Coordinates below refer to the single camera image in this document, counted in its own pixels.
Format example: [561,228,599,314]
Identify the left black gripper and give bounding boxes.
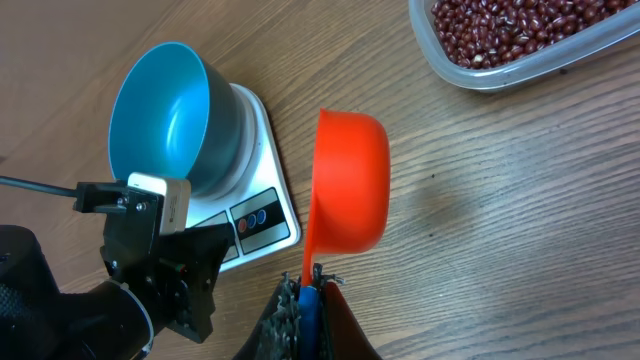
[74,181,234,343]

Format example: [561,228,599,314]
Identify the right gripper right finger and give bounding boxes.
[312,263,382,360]

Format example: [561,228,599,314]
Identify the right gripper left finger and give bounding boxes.
[234,272,301,360]

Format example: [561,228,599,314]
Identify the orange scoop with blue handle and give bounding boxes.
[298,109,391,359]

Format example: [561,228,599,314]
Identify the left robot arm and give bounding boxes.
[1,177,235,359]

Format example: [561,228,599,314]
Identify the white digital kitchen scale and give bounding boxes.
[186,84,301,272]

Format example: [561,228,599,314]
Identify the blue metal bowl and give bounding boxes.
[108,42,242,195]

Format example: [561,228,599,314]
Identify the clear plastic container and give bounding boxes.
[408,0,639,92]

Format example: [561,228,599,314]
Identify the red adzuki beans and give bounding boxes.
[430,0,638,69]

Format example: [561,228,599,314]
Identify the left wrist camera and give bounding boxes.
[127,172,191,235]

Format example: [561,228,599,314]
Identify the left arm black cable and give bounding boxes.
[0,175,79,199]

